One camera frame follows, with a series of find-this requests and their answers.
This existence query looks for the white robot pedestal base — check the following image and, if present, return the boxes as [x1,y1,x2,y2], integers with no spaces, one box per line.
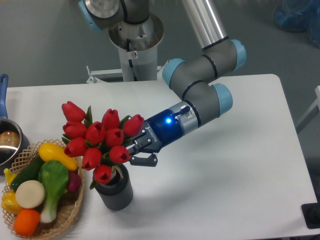
[87,13,164,83]

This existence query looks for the yellow bell pepper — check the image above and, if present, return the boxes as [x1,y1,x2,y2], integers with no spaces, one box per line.
[1,190,23,215]

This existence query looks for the orange fruit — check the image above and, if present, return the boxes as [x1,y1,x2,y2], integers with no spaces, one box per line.
[13,208,40,237]

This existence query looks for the black device at table edge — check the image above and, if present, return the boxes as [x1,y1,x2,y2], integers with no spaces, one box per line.
[301,202,320,229]

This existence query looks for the cream round bun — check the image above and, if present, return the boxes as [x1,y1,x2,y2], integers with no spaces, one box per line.
[15,180,46,209]

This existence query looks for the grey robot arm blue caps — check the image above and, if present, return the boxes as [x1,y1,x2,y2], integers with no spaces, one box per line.
[78,0,247,167]

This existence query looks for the red tulip bouquet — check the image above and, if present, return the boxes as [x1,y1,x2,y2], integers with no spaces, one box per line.
[61,101,144,189]

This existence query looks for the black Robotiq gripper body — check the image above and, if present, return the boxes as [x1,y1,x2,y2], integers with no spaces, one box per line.
[131,109,184,154]

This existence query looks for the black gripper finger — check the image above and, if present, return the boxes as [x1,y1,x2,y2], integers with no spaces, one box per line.
[126,144,140,156]
[129,153,158,167]

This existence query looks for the dark grey ribbed vase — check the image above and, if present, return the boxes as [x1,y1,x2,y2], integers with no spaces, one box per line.
[94,164,134,211]

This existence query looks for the yellow squash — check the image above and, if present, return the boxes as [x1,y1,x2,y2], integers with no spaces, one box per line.
[38,142,78,171]

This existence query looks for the green bok choy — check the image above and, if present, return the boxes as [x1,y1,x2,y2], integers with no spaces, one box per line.
[38,160,69,224]

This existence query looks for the white frame at right edge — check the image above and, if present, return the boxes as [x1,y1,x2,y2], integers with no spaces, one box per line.
[295,85,320,134]

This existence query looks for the purple red radish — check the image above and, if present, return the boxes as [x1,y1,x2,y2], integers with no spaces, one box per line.
[66,171,82,193]

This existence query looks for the woven wicker basket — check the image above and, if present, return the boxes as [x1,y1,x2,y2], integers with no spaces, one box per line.
[0,139,85,240]

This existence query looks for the yellow banana tip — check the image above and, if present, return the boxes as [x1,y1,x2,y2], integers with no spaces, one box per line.
[3,168,17,186]

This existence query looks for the steel saucepan blue handle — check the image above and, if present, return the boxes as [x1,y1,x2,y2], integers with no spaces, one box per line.
[0,73,30,176]

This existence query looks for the dark green cucumber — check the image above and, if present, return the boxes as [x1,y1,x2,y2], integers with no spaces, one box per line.
[10,155,45,191]

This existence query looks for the blue plastic bag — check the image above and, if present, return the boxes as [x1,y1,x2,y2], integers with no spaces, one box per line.
[272,0,320,47]

